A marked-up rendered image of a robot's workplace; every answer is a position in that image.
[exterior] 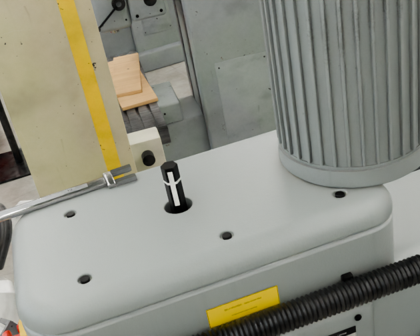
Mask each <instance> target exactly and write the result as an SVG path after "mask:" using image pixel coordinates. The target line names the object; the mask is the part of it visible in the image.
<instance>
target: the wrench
mask: <svg viewBox="0 0 420 336"><path fill-rule="evenodd" d="M130 171H132V169H131V166H130V164H128V165H124V166H122V167H118V168H116V169H112V170H110V171H108V172H105V173H103V176H102V177H100V178H98V179H94V180H92V181H88V182H86V183H82V184H80V185H76V186H74V187H70V188H68V189H64V190H62V191H58V192H56V193H52V194H50V195H46V196H44V197H40V198H38V199H34V200H32V201H28V202H26V203H22V204H20V205H16V206H14V207H11V208H8V209H5V210H2V211H0V222H2V221H6V220H8V219H12V218H14V217H18V216H20V215H23V214H26V213H29V212H32V211H35V210H38V209H41V208H44V207H47V206H50V205H53V204H56V203H59V202H62V201H64V200H67V199H70V198H73V197H76V196H79V195H82V194H85V193H88V192H91V191H94V190H97V189H100V188H103V187H106V186H108V188H109V189H111V188H114V187H119V186H121V185H124V184H127V183H130V182H133V181H136V180H137V176H136V174H134V173H132V174H130V175H126V176H124V177H120V178H118V179H115V180H114V177H116V176H118V175H122V174H124V173H128V172H130Z"/></svg>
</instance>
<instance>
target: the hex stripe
mask: <svg viewBox="0 0 420 336"><path fill-rule="evenodd" d="M167 174H168V178H169V182H170V186H171V190H172V194H173V199H174V202H175V206H178V205H180V203H179V198H178V195H177V190H176V186H175V182H174V178H173V173H172V172H170V173H167Z"/></svg>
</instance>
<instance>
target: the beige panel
mask: <svg viewBox="0 0 420 336"><path fill-rule="evenodd" d="M0 92H1V95H2V98H3V100H4V103H5V106H6V108H7V111H8V114H9V116H10V119H11V122H12V124H13V127H14V130H15V132H16V135H17V138H18V140H19V143H20V146H21V148H22V151H23V154H24V156H25V159H26V162H27V164H28V167H29V170H30V172H31V175H32V178H33V181H34V183H35V186H36V188H37V192H38V194H39V197H44V196H46V195H50V194H52V193H56V192H58V191H62V190H64V189H68V188H70V187H74V186H76V185H80V184H82V183H86V182H88V181H92V180H94V179H98V178H100V177H102V176H103V173H105V172H108V171H110V170H112V169H116V168H118V167H122V166H124V165H128V164H130V166H131V169H132V171H130V172H128V173H124V174H122V175H118V176H116V177H114V180H115V179H118V178H120V177H124V176H126V175H130V174H132V173H137V168H136V166H135V161H134V158H133V154H132V151H131V146H130V144H129V139H128V136H127V132H126V129H125V124H124V122H123V117H122V114H121V110H120V107H119V102H118V99H117V95H116V92H115V88H114V84H113V80H112V77H111V73H110V70H109V66H108V62H107V58H106V55H105V51H104V48H103V44H102V40H101V36H100V33H99V29H98V26H97V22H96V18H95V14H94V11H93V7H92V4H91V0H0Z"/></svg>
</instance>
